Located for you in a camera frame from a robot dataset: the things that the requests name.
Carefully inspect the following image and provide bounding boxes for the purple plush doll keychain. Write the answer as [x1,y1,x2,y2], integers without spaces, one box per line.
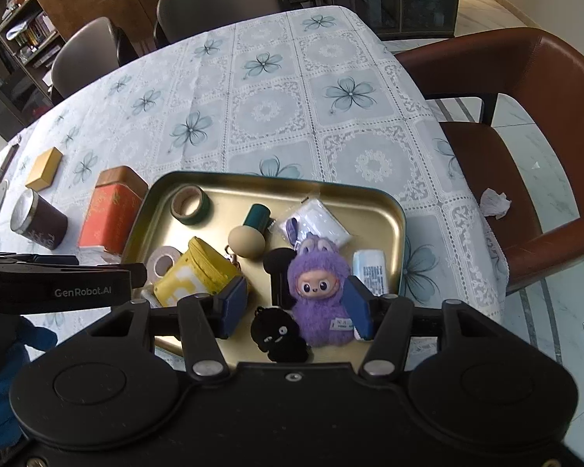
[288,235,355,348]

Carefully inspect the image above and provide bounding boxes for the green tape roll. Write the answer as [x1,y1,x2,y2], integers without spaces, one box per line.
[169,184,212,226]

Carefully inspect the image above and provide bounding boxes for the white tissue packet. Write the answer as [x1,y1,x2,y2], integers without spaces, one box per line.
[273,197,352,249]

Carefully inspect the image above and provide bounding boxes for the yellow zip pouch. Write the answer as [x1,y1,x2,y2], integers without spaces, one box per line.
[153,237,243,307]

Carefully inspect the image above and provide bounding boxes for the blue white tissue pack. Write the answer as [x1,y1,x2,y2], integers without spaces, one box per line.
[352,249,389,296]

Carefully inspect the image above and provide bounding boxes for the dark candle jar silver lid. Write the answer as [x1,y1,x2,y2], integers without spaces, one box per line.
[10,189,68,250]

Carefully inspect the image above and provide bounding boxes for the beige tape roll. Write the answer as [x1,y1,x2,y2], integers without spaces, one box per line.
[145,246,181,284]

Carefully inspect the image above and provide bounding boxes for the dark teal cosmetic tube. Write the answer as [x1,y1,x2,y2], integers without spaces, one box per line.
[262,248,296,311]

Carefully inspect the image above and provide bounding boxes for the gold metal tray blue rim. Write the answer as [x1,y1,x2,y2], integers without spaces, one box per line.
[120,170,408,366]

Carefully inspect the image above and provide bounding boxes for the gold cardboard box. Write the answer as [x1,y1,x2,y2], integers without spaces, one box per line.
[25,147,63,192]

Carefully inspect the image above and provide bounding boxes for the red floral tin wooden lid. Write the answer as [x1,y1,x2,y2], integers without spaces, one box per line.
[77,165,148,263]

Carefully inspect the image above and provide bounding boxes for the crumpled white tissue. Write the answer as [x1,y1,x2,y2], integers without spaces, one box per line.
[479,188,512,219]

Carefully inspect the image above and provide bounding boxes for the floral lace tablecloth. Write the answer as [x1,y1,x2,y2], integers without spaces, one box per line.
[0,5,508,320]

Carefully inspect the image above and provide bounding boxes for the dark bookshelf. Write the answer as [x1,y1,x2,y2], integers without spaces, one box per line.
[0,0,64,140]

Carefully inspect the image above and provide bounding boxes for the grey chair left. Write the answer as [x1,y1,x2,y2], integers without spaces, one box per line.
[50,17,139,105]

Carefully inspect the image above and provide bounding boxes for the brown leather armchair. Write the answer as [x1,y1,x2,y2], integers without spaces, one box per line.
[396,28,584,292]

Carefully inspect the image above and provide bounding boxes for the black plush ball keychain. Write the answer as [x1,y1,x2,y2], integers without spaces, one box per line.
[250,306,310,364]

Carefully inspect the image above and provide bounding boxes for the beige sponge teal handle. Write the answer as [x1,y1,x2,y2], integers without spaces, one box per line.
[228,204,271,259]

